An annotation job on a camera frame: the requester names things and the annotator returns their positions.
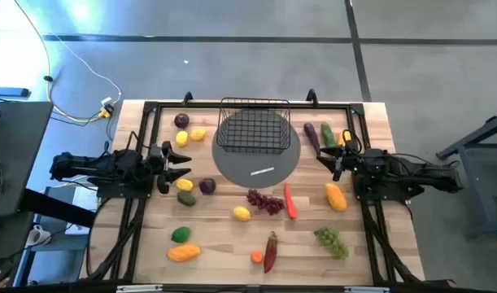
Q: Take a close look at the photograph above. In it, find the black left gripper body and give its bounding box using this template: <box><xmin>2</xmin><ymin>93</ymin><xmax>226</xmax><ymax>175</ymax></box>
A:
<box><xmin>142</xmin><ymin>143</ymin><xmax>165</xmax><ymax>186</ymax></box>

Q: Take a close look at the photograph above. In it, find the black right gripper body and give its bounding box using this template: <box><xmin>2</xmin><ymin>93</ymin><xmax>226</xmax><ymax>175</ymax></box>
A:
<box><xmin>341</xmin><ymin>146</ymin><xmax>361</xmax><ymax>177</ymax></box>

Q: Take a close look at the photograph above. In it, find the yellow orange mango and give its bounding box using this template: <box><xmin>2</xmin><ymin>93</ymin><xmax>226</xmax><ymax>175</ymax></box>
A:
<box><xmin>337</xmin><ymin>129</ymin><xmax>354</xmax><ymax>147</ymax></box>

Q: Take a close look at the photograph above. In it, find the dark green avocado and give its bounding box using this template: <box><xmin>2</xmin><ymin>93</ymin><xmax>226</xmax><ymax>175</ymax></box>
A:
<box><xmin>177</xmin><ymin>190</ymin><xmax>197</xmax><ymax>208</ymax></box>

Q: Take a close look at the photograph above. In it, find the green lime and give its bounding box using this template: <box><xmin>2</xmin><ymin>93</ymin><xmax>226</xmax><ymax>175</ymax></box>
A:
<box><xmin>170</xmin><ymin>225</ymin><xmax>192</xmax><ymax>244</ymax></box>

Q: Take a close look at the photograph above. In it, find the red grape bunch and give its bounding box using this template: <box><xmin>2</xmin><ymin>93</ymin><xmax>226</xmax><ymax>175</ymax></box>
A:
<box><xmin>246</xmin><ymin>188</ymin><xmax>286</xmax><ymax>216</ymax></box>

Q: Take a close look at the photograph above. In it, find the green grape bunch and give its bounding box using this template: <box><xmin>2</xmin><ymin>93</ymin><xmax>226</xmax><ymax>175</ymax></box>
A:
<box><xmin>313</xmin><ymin>226</ymin><xmax>350</xmax><ymax>260</ymax></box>

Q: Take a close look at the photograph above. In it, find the dark red chili pepper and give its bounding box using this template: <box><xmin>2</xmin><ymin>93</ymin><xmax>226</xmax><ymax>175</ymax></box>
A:
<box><xmin>263</xmin><ymin>230</ymin><xmax>279</xmax><ymax>274</ymax></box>

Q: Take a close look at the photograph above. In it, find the green cucumber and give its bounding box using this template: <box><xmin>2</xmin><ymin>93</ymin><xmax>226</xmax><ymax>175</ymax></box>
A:
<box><xmin>320</xmin><ymin>121</ymin><xmax>338</xmax><ymax>148</ymax></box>

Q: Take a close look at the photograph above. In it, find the purple eggplant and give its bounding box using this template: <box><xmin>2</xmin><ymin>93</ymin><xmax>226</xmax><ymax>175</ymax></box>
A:
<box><xmin>303</xmin><ymin>122</ymin><xmax>322</xmax><ymax>158</ymax></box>

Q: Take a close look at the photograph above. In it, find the grey round plate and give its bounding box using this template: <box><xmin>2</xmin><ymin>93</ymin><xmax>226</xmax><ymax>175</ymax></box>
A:
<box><xmin>211</xmin><ymin>107</ymin><xmax>302</xmax><ymax>190</ymax></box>

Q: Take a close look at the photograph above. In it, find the white paper sheet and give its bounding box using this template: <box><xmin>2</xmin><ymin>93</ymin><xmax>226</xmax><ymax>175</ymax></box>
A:
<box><xmin>71</xmin><ymin>186</ymin><xmax>99</xmax><ymax>212</ymax></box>

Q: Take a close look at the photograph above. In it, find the black diagonal bar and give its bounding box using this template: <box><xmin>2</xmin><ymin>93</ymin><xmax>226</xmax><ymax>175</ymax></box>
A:
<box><xmin>18</xmin><ymin>188</ymin><xmax>98</xmax><ymax>229</ymax></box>

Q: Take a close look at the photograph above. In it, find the dark grey desk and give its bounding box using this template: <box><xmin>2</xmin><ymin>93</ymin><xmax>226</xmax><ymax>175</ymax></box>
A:
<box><xmin>0</xmin><ymin>101</ymin><xmax>54</xmax><ymax>219</ymax></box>

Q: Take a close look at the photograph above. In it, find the white mug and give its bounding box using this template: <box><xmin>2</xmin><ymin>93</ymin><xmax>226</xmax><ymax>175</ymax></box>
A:
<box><xmin>26</xmin><ymin>224</ymin><xmax>53</xmax><ymax>247</ymax></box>

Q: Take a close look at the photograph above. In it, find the flat blue device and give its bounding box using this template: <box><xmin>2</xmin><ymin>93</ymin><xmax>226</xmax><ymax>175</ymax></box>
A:
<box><xmin>0</xmin><ymin>86</ymin><xmax>32</xmax><ymax>98</ymax></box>

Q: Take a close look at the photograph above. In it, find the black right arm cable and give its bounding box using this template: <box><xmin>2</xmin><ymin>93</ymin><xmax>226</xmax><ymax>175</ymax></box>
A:
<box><xmin>340</xmin><ymin>128</ymin><xmax>361</xmax><ymax>152</ymax></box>

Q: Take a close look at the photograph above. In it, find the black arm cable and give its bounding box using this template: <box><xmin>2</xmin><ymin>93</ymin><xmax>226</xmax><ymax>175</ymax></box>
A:
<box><xmin>125</xmin><ymin>129</ymin><xmax>151</xmax><ymax>158</ymax></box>
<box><xmin>340</xmin><ymin>128</ymin><xmax>361</xmax><ymax>152</ymax></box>

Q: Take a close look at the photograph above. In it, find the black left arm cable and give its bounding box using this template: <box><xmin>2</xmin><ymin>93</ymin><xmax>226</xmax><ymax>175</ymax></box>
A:
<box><xmin>125</xmin><ymin>129</ymin><xmax>151</xmax><ymax>158</ymax></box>

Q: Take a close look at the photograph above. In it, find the black wire basket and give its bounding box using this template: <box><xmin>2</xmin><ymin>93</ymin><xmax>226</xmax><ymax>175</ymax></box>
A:
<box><xmin>216</xmin><ymin>97</ymin><xmax>292</xmax><ymax>155</ymax></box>

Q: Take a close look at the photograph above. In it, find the white floor cable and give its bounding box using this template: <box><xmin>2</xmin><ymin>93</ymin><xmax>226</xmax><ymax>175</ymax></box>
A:
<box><xmin>52</xmin><ymin>32</ymin><xmax>123</xmax><ymax>105</ymax></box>

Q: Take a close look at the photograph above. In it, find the silver metal bracket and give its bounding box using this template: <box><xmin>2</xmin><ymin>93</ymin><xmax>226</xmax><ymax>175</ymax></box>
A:
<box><xmin>116</xmin><ymin>284</ymin><xmax>163</xmax><ymax>293</ymax></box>
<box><xmin>344</xmin><ymin>286</ymin><xmax>390</xmax><ymax>293</ymax></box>

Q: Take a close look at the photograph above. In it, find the black aluminium table frame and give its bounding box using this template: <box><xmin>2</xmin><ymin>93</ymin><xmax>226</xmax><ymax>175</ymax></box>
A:
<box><xmin>79</xmin><ymin>99</ymin><xmax>456</xmax><ymax>293</ymax></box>

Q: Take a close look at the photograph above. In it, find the yellow floor cable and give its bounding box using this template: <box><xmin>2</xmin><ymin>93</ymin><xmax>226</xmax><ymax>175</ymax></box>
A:
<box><xmin>12</xmin><ymin>0</ymin><xmax>111</xmax><ymax>123</ymax></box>

